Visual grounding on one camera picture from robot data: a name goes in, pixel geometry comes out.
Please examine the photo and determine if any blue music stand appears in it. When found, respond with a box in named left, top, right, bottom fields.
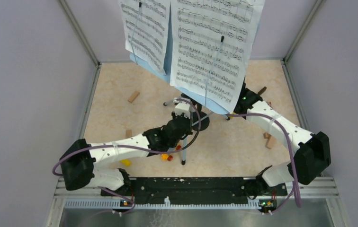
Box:
left=128, top=0, right=261, bottom=166

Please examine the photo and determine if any sheet music page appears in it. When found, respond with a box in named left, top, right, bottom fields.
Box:
left=170, top=0, right=265, bottom=113
left=118, top=0, right=170, bottom=75

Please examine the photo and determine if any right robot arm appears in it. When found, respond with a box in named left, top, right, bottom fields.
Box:
left=234, top=87, right=331, bottom=195

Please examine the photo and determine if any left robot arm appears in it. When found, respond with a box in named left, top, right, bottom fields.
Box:
left=58, top=111, right=192, bottom=196

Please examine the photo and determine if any black microphone stand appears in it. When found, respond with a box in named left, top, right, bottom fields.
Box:
left=180, top=93, right=210, bottom=131

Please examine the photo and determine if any toy block car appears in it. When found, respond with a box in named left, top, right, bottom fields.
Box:
left=161, top=144, right=182, bottom=161

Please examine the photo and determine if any small wooden block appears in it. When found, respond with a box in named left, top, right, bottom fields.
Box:
left=125, top=129, right=132, bottom=139

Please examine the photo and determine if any light wooden block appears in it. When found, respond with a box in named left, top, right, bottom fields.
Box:
left=127, top=91, right=140, bottom=103

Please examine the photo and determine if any yellow toy brick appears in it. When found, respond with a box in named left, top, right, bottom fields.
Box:
left=120, top=159, right=132, bottom=166

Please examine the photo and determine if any dark brown wooden block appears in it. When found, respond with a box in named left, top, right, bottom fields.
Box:
left=257, top=87, right=267, bottom=96

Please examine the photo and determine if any wooden block pair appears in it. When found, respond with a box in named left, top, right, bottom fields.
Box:
left=263, top=132, right=277, bottom=149

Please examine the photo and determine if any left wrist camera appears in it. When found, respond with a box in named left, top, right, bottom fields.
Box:
left=173, top=97, right=193, bottom=119

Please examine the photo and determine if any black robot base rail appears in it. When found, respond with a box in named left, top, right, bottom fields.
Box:
left=117, top=177, right=288, bottom=205

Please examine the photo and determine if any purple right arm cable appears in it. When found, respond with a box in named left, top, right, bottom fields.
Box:
left=229, top=113, right=303, bottom=214

